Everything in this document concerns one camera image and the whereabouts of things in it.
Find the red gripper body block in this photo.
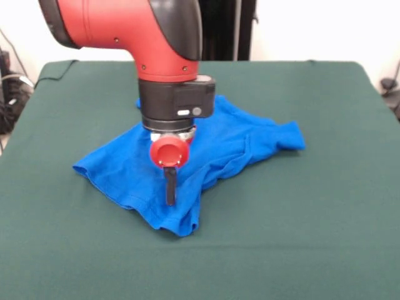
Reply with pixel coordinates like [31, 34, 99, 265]
[149, 134, 190, 169]

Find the black cable bundle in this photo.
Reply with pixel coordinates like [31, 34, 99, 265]
[0, 46, 34, 135]

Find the dark green table cloth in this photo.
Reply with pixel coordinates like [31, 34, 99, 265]
[0, 59, 400, 300]

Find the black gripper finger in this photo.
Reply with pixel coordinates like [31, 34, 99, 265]
[162, 166, 178, 207]

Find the blue shirt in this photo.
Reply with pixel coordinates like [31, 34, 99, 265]
[72, 95, 306, 238]

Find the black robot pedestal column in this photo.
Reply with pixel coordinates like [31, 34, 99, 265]
[199, 0, 260, 62]

